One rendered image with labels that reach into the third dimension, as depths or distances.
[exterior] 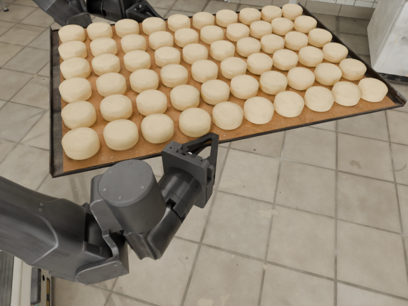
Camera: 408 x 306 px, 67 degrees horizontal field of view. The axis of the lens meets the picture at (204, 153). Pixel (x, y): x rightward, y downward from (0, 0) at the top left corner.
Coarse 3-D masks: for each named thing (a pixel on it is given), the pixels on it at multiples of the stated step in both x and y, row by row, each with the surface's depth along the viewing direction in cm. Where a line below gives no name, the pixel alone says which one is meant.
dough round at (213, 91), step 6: (204, 84) 53; (210, 84) 53; (216, 84) 53; (222, 84) 54; (204, 90) 52; (210, 90) 52; (216, 90) 52; (222, 90) 52; (228, 90) 53; (204, 96) 52; (210, 96) 52; (216, 96) 52; (222, 96) 52; (228, 96) 53; (210, 102) 52; (216, 102) 52
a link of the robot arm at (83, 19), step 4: (80, 0) 70; (84, 4) 71; (84, 8) 72; (84, 12) 72; (88, 12) 73; (72, 16) 71; (76, 16) 71; (80, 16) 72; (84, 16) 72; (88, 16) 72; (68, 20) 71; (72, 20) 72; (76, 20) 72; (80, 20) 72; (84, 20) 73; (88, 20) 73; (68, 24) 72; (72, 24) 73; (76, 24) 73; (80, 24) 73; (84, 24) 74; (88, 24) 74
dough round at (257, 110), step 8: (248, 104) 50; (256, 104) 51; (264, 104) 51; (272, 104) 51; (248, 112) 50; (256, 112) 49; (264, 112) 49; (272, 112) 50; (248, 120) 51; (256, 120) 50; (264, 120) 50
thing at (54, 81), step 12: (336, 36) 68; (348, 48) 65; (360, 60) 63; (372, 72) 61; (60, 96) 52; (396, 96) 57; (60, 108) 51; (384, 108) 55; (60, 120) 49; (324, 120) 52; (60, 132) 47; (264, 132) 49; (60, 144) 46; (204, 144) 47; (60, 156) 44; (144, 156) 45; (156, 156) 45; (60, 168) 43; (84, 168) 43; (96, 168) 43
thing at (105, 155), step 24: (216, 24) 71; (120, 48) 63; (120, 72) 58; (96, 96) 53; (168, 96) 54; (264, 96) 55; (96, 120) 49; (288, 120) 51; (312, 120) 52; (144, 144) 46; (72, 168) 43
